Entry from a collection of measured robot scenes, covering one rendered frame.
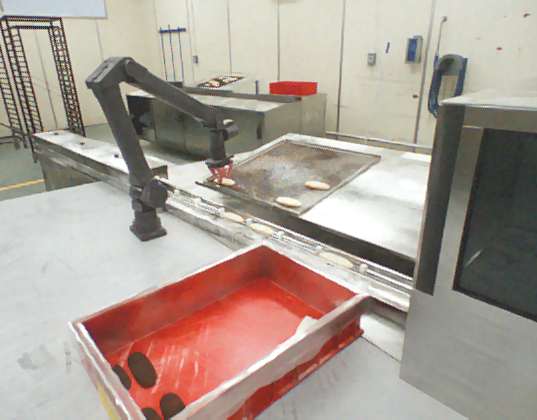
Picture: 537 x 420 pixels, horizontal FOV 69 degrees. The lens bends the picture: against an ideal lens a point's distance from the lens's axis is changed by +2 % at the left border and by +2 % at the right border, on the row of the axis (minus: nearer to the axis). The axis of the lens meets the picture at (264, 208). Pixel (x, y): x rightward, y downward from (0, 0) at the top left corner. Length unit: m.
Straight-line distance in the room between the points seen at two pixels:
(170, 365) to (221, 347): 0.10
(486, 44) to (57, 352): 4.41
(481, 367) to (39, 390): 0.73
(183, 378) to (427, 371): 0.42
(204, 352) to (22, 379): 0.33
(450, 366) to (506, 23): 4.13
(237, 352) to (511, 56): 4.16
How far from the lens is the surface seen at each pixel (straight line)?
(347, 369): 0.79
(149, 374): 0.79
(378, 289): 0.93
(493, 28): 4.66
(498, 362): 0.69
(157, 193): 1.26
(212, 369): 0.78
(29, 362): 0.93
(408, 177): 1.42
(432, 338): 0.71
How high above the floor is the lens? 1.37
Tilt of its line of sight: 22 degrees down
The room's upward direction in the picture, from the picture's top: 1 degrees counter-clockwise
